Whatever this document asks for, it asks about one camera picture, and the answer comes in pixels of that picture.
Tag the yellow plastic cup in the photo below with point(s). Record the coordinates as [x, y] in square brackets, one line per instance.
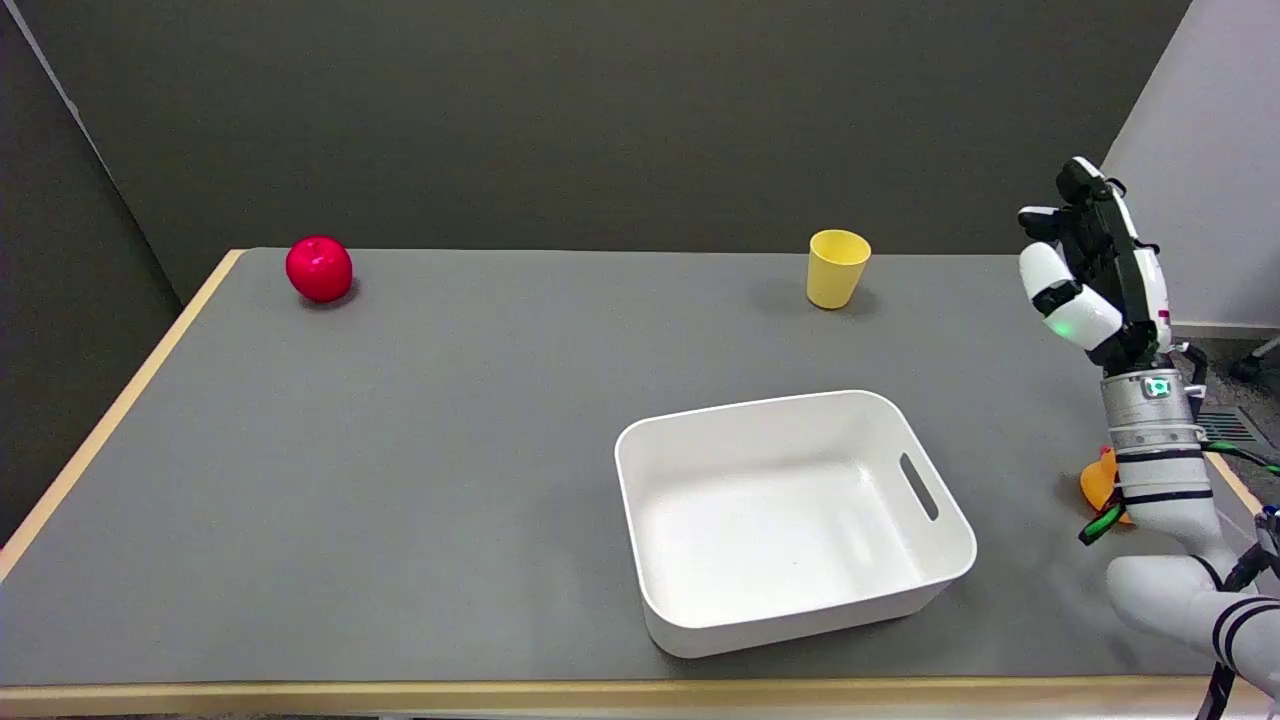
[834, 268]

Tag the floor vent grille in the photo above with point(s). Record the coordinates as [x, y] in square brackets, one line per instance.
[1235, 428]

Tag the red apple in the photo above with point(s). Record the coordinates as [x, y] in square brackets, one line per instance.
[319, 268]

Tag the orange plastic object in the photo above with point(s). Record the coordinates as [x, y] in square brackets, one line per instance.
[1098, 484]

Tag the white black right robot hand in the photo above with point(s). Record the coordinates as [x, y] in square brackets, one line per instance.
[1095, 280]

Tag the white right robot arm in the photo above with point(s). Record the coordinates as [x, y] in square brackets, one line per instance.
[1165, 480]

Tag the white plastic bin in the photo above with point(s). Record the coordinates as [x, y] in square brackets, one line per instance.
[790, 520]

